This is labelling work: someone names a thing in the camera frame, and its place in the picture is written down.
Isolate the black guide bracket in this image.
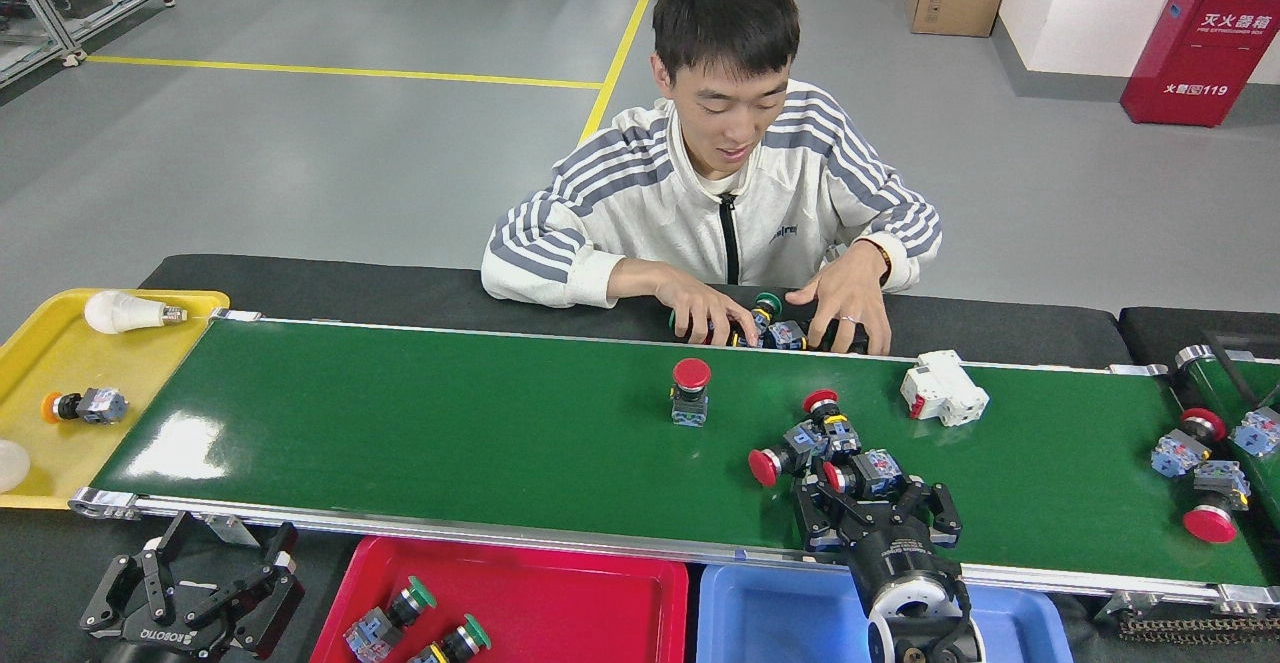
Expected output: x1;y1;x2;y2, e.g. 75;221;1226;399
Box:
1198;328;1280;411

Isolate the red fire extinguisher cabinet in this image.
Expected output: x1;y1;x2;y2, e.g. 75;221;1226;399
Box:
1120;0;1280;128

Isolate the orange push button switch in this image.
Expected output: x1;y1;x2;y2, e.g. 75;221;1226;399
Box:
42;388;129;427

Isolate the red plastic tray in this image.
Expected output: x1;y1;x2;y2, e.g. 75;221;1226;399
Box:
310;535;691;663

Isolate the blue plastic tray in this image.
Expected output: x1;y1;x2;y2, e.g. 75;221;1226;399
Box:
697;563;1076;663

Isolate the conveyor drive chain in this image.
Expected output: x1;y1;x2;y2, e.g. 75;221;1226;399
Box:
1118;615;1280;644

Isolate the white light bulb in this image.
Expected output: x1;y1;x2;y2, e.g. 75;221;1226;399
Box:
83;290;188;335

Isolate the yellow plastic tray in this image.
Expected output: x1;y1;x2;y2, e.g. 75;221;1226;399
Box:
0;288;231;511

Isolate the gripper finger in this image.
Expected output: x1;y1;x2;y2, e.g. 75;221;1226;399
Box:
195;523;306;659
900;481;964;550
793;481;853;554
80;511;201;639

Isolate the white globe bulb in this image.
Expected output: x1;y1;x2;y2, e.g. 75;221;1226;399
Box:
0;440;32;494

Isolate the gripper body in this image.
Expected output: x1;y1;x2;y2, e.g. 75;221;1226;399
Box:
100;611;241;663
845;515;963;609

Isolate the person's left hand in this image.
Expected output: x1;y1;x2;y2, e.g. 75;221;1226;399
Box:
785;240;894;357

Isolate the person's right hand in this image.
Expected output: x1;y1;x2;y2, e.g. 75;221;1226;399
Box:
648;261;761;348

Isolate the white circuit breaker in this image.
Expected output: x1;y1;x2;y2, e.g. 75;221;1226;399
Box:
900;350;991;428

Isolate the person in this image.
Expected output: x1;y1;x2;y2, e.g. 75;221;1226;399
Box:
481;0;943;356

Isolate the green conveyor belt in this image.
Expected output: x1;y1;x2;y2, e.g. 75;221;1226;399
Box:
68;308;1280;616
1175;345;1280;534

